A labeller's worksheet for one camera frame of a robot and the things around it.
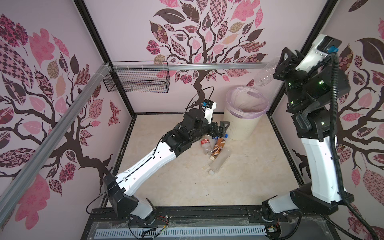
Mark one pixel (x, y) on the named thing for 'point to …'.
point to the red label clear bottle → (206, 146)
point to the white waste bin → (241, 129)
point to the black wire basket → (139, 81)
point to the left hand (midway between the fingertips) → (221, 123)
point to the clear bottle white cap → (219, 161)
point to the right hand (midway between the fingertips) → (294, 47)
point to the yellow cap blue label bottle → (226, 136)
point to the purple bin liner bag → (246, 102)
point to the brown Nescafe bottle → (217, 148)
